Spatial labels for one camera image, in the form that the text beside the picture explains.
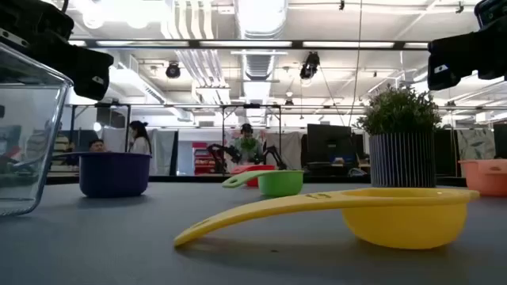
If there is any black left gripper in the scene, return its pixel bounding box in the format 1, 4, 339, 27
0, 27, 115, 101

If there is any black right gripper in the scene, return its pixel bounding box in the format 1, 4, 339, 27
426, 15, 507, 91

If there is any purple measuring cup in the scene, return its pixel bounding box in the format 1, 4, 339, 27
78, 152, 152, 199

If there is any salmon orange measuring cup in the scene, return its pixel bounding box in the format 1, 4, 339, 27
458, 158, 507, 198

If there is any yellow measuring cup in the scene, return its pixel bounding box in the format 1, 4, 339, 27
173, 187, 481, 250

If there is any red measuring cup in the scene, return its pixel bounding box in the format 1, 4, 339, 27
231, 164, 276, 188

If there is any green measuring cup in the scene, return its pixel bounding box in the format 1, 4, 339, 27
221, 169, 305, 198

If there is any person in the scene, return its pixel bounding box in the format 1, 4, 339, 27
87, 138, 108, 154
128, 120, 154, 155
232, 123, 265, 165
47, 122, 71, 169

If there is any leaf patterned curtain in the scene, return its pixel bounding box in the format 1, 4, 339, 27
457, 128, 496, 162

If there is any black computer monitor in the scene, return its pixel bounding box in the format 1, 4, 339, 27
493, 123, 507, 159
307, 123, 354, 164

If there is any clear glass container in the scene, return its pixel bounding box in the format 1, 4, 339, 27
0, 41, 74, 217

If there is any white hanging sheet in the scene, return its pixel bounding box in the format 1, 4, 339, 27
152, 129, 177, 177

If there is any green plant in ribbed pot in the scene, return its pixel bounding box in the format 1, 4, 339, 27
353, 83, 444, 188

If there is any red shelf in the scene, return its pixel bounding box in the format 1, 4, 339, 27
193, 141, 218, 176

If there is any black overhead light bar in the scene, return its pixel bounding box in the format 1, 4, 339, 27
67, 38, 431, 51

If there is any grey hanging sheet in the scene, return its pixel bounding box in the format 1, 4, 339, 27
265, 132, 303, 171

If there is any black metal frame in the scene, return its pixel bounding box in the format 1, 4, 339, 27
69, 102, 132, 159
220, 103, 283, 175

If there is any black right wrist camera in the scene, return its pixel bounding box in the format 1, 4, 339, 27
474, 0, 507, 29

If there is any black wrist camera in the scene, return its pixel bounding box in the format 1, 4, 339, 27
0, 0, 75, 40
474, 0, 507, 29

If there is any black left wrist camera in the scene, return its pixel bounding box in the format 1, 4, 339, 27
0, 0, 75, 40

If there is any black hanging camera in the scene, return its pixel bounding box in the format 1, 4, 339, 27
165, 62, 182, 79
299, 51, 321, 80

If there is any thin hanging cable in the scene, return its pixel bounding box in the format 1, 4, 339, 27
347, 0, 364, 127

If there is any silver ceiling duct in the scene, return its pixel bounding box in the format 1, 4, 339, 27
233, 0, 289, 124

